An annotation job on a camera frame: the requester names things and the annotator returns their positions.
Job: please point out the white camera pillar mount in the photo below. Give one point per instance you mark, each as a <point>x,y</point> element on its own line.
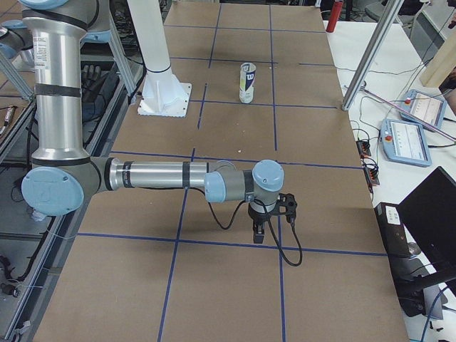
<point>162,94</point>

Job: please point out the teach pendant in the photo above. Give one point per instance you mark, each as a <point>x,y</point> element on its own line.
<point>405,142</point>
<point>429,108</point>

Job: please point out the black monitor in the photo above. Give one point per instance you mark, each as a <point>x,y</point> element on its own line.
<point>428,213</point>

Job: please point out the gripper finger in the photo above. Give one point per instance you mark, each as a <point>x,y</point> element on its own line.
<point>258,233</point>

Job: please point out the orange terminal block upper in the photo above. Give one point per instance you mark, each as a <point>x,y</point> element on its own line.
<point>363,147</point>

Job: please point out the black computer box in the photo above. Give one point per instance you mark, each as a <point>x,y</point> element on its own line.
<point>392,231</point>

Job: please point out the far teach pendant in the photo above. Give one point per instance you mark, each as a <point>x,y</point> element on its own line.
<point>429,108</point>

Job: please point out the wooden beam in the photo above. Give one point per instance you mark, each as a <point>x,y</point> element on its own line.
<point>441,15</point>

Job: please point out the aluminium frame post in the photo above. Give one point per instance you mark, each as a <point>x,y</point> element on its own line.
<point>380,32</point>

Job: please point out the orange terminal block lower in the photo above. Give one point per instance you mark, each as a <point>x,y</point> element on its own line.
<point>371,174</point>

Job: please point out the orange terminal block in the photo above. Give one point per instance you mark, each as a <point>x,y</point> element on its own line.
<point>363,147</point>
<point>371,174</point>

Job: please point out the tennis ball can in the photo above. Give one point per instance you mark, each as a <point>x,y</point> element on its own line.
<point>246,82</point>

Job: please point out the near teach pendant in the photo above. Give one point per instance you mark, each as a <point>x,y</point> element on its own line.
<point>405,142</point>

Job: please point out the red bottle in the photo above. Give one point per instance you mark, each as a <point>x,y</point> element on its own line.
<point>334,16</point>

